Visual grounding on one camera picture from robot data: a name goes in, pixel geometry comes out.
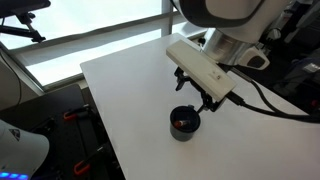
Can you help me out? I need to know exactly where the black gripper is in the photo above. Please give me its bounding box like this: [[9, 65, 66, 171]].
[[174, 67, 225, 114]]

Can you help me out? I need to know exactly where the red capped white marker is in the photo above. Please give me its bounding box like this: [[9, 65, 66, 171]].
[[174, 120, 190, 128]]

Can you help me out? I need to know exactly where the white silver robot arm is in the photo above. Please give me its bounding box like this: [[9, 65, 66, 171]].
[[166, 0, 290, 111]]

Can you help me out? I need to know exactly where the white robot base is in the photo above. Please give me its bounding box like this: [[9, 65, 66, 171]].
[[0, 120, 50, 180]]

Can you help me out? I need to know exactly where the dark teal mug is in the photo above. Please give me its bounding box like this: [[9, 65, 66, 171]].
[[170, 105, 201, 142]]

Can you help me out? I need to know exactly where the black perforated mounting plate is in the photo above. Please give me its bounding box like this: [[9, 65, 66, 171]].
[[32, 85, 114, 180]]

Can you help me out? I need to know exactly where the black office chair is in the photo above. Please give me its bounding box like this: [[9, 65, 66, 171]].
[[0, 0, 51, 43]]

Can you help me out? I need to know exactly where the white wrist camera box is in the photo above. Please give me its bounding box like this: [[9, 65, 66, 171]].
[[166, 40, 236, 101]]

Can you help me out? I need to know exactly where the black camera cable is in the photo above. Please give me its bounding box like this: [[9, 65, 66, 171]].
[[226, 66, 320, 124]]

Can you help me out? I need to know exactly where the orange handled clamp far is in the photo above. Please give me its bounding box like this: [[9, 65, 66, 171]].
[[63, 104, 92, 121]]

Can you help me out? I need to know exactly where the orange handled clamp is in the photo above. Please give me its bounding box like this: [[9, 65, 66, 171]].
[[73, 144, 108, 176], [63, 104, 92, 121]]

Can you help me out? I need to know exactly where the orange handled clamp near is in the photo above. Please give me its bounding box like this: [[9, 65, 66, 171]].
[[73, 144, 108, 176]]

